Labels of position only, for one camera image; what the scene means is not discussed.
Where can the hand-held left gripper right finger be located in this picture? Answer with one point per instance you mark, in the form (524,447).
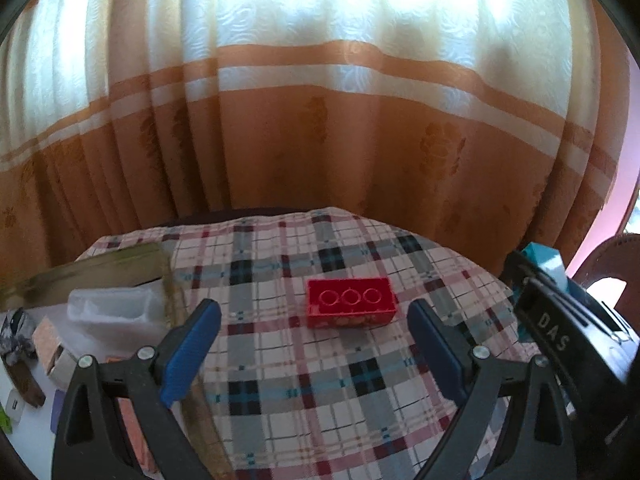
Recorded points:
(440,355)

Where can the clear plastic box green label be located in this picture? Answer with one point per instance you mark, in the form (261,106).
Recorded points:
(115,310)

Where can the green card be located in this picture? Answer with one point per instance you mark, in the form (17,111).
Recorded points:
(4,420)

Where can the grey patterned pouch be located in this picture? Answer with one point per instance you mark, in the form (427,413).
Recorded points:
(15,335)

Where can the golden tin tray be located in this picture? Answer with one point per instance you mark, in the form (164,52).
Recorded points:
(125,265)

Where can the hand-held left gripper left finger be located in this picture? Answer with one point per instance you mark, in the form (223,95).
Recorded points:
(187,355)

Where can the beige patterned white box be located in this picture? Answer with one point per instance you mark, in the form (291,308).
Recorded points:
(47,345)

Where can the purple case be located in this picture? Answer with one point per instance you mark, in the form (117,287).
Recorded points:
(57,417)

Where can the brown wicker chair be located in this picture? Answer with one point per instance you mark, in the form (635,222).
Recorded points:
(605,260)

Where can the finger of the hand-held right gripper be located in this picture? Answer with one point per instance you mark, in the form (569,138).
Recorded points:
(517,272)

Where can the cream and orange curtain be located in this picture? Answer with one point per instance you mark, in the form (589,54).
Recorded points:
(300,135)

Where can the red toy brick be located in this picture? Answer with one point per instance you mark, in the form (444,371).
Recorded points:
(350,310)

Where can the white charger plug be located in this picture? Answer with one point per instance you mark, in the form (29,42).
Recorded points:
(14,405)

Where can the teal box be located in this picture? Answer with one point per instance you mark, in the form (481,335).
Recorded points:
(542,255)

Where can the plaid tablecloth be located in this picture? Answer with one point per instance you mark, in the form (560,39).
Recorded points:
(310,385)

